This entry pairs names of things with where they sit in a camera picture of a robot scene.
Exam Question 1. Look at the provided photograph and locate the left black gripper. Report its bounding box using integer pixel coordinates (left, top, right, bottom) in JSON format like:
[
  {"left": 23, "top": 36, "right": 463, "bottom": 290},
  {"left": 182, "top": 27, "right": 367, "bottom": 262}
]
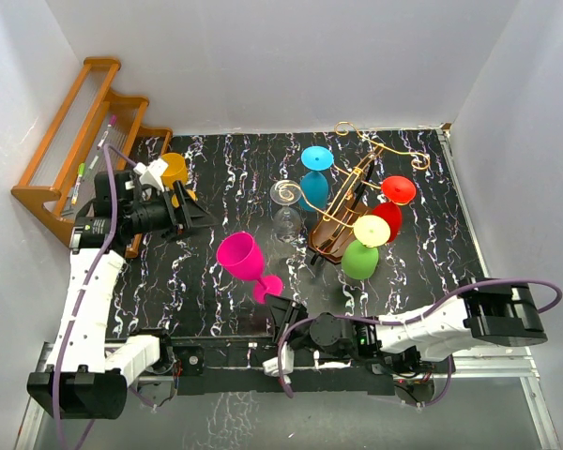
[{"left": 124, "top": 181, "right": 218, "bottom": 242}]

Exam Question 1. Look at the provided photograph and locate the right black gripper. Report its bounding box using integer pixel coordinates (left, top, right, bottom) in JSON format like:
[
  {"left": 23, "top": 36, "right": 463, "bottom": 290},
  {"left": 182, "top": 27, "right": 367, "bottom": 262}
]
[{"left": 264, "top": 293, "right": 321, "bottom": 353}]

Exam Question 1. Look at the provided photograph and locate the yellow orange plastic wine glass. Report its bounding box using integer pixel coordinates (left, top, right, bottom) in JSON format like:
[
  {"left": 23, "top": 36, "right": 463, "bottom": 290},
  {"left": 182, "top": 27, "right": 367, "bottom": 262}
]
[{"left": 161, "top": 152, "right": 189, "bottom": 191}]

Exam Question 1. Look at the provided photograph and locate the magenta plastic wine glass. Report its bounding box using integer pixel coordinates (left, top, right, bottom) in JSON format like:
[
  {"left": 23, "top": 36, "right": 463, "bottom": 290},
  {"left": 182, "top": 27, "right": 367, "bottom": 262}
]
[{"left": 216, "top": 232, "right": 283, "bottom": 304}]

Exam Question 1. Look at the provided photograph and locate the red plastic wine glass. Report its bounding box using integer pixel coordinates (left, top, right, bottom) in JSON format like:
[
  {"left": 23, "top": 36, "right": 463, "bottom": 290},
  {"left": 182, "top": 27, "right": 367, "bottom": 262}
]
[{"left": 371, "top": 175, "right": 417, "bottom": 243}]

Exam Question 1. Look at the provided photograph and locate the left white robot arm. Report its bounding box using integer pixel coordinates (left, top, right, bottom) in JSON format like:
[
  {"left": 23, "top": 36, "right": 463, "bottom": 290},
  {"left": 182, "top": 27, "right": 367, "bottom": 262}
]
[{"left": 26, "top": 171, "right": 216, "bottom": 419}]

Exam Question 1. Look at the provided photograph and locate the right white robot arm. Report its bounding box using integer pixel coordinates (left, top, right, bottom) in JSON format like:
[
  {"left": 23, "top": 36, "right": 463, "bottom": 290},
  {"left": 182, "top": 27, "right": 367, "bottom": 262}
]
[{"left": 263, "top": 278, "right": 548, "bottom": 377}]

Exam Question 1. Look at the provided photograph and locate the clear glass wine glass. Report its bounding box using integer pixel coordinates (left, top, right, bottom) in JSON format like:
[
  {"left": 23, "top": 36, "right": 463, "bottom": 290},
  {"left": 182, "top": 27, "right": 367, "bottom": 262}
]
[{"left": 269, "top": 180, "right": 302, "bottom": 243}]

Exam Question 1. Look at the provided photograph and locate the green plastic wine glass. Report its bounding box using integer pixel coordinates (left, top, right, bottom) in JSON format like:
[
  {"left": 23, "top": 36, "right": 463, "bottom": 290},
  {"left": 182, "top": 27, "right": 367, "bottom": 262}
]
[{"left": 341, "top": 215, "right": 390, "bottom": 280}]

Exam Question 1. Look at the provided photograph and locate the wooden stepped shelf rack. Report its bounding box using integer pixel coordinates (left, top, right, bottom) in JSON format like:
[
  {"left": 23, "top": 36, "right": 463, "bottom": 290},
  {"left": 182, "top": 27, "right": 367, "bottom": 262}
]
[{"left": 11, "top": 56, "right": 173, "bottom": 246}]

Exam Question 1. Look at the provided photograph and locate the blue plastic wine glass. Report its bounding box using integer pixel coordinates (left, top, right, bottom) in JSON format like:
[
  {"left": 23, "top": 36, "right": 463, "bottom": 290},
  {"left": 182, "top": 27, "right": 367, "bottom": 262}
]
[{"left": 299, "top": 146, "right": 334, "bottom": 212}]

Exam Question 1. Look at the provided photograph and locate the green capped marker pen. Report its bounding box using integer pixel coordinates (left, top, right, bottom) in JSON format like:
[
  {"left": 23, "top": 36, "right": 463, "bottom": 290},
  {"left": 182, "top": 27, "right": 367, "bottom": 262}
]
[{"left": 70, "top": 162, "right": 85, "bottom": 205}]

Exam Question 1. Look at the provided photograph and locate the purple capped marker pen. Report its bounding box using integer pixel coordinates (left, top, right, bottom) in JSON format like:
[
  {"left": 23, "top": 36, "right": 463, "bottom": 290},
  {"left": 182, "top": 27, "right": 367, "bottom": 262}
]
[{"left": 97, "top": 114, "right": 117, "bottom": 150}]

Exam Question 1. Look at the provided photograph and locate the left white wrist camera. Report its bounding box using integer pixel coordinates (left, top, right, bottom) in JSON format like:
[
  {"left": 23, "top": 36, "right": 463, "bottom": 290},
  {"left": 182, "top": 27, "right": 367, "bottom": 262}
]
[{"left": 133, "top": 158, "right": 168, "bottom": 191}]

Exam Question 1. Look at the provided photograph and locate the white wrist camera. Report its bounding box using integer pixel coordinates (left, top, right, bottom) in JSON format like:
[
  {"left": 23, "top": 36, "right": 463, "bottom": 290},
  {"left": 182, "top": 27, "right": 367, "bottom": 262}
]
[
  {"left": 262, "top": 344, "right": 295, "bottom": 378},
  {"left": 133, "top": 158, "right": 168, "bottom": 191}
]

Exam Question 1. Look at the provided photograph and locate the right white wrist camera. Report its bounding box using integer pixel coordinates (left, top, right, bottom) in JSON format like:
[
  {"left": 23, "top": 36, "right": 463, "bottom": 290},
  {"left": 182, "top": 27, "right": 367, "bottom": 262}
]
[{"left": 262, "top": 344, "right": 295, "bottom": 378}]

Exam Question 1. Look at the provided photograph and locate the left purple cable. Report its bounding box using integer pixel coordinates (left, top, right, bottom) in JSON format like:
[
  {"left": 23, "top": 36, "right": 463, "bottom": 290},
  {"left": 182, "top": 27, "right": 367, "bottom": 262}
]
[{"left": 51, "top": 143, "right": 160, "bottom": 450}]

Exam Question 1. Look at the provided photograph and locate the purple cable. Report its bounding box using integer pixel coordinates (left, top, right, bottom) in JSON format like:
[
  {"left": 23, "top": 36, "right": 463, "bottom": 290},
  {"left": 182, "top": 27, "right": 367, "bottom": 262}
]
[
  {"left": 276, "top": 278, "right": 563, "bottom": 408},
  {"left": 51, "top": 143, "right": 160, "bottom": 450}
]

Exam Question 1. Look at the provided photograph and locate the black front mounting rail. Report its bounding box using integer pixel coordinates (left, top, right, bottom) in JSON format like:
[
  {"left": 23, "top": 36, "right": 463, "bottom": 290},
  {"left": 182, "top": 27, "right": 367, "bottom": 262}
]
[{"left": 169, "top": 336, "right": 421, "bottom": 396}]

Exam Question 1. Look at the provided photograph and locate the gold wire wine glass rack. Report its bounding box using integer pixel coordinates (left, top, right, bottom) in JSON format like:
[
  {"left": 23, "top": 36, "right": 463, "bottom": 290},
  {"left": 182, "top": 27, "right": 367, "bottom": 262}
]
[{"left": 308, "top": 121, "right": 431, "bottom": 265}]

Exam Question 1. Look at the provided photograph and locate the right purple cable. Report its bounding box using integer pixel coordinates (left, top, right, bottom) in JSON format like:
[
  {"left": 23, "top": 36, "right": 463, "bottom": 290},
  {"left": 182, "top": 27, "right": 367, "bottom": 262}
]
[{"left": 276, "top": 278, "right": 563, "bottom": 408}]

